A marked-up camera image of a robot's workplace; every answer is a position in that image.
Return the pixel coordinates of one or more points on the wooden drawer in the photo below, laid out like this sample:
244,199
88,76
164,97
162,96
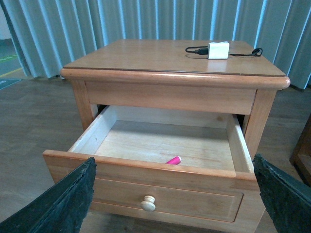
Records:
213,187

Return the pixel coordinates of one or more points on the dark wooden furniture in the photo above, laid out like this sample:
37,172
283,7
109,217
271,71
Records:
301,156

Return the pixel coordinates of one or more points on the dark floor sign sticker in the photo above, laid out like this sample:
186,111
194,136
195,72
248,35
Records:
5,83

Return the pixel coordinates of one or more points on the green floor sticker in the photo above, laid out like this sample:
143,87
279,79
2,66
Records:
8,58

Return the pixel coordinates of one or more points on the wooden nightstand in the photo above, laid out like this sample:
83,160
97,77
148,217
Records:
161,74

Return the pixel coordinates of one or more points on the grey-green curtain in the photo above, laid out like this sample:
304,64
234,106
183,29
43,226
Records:
48,34

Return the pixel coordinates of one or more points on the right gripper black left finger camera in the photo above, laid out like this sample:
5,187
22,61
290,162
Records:
61,209

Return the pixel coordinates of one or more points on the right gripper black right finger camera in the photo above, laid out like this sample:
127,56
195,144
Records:
287,200

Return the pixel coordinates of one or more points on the white power adapter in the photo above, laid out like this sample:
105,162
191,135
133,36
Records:
218,50

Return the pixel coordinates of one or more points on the pink marker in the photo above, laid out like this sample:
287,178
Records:
174,161

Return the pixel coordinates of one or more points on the round wooden drawer knob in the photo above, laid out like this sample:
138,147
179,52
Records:
148,204

